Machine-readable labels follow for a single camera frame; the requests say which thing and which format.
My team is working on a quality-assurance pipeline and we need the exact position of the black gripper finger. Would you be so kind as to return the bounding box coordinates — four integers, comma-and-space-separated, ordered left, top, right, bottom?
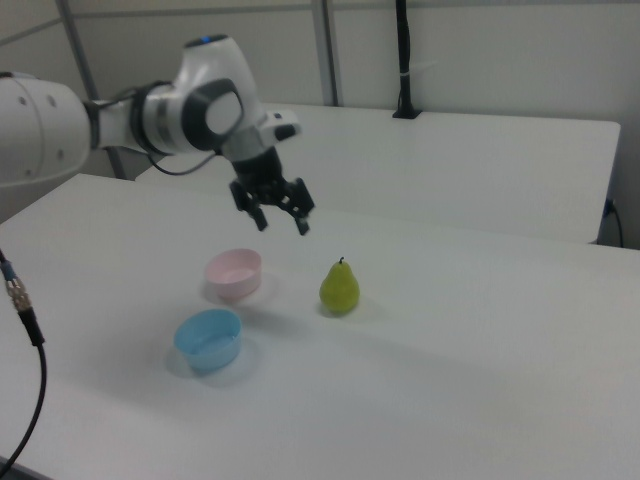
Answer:
275, 176, 317, 237
229, 180, 270, 233

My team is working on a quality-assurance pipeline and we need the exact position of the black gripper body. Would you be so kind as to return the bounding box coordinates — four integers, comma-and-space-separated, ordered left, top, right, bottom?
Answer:
230, 147, 289, 205

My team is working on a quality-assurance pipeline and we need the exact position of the green pear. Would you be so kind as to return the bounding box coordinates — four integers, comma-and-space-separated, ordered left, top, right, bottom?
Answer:
319, 255, 362, 317

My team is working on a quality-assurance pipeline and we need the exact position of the pink plastic bowl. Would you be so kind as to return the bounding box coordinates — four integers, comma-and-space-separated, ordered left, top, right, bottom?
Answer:
203, 248, 263, 302

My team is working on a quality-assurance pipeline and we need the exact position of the blue plastic bowl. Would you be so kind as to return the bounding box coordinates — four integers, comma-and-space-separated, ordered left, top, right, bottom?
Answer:
172, 308, 243, 377

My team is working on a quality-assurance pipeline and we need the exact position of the white rectangular table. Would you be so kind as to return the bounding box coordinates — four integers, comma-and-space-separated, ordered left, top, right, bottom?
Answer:
133, 102, 623, 246

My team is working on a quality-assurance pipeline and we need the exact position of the black cable on robot arm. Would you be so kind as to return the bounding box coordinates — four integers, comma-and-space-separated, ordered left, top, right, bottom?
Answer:
87, 85, 224, 177

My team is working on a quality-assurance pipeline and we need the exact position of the wide grey metal frame post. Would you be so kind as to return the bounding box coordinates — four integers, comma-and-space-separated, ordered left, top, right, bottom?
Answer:
310, 0, 344, 107

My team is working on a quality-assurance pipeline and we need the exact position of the black camera pole with clamp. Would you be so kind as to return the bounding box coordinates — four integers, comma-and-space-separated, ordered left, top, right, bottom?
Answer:
391, 0, 424, 120

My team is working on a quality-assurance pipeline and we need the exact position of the slanted grey metal frame post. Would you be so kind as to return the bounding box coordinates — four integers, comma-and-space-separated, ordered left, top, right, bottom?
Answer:
55, 0, 127, 181

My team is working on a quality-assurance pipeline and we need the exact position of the black cable with metal connector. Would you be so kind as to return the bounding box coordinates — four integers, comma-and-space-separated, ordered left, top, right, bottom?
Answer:
0, 247, 49, 471

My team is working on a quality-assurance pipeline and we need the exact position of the black wall cable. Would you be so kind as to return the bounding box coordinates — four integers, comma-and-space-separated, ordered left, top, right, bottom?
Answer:
605, 198, 626, 247

